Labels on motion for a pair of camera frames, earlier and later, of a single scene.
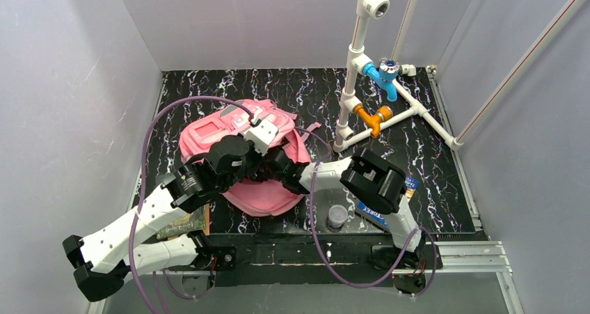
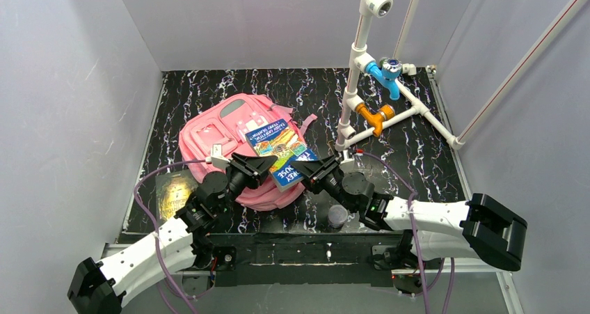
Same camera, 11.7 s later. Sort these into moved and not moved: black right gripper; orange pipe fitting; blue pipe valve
Moved: black right gripper
Not moved: orange pipe fitting; blue pipe valve
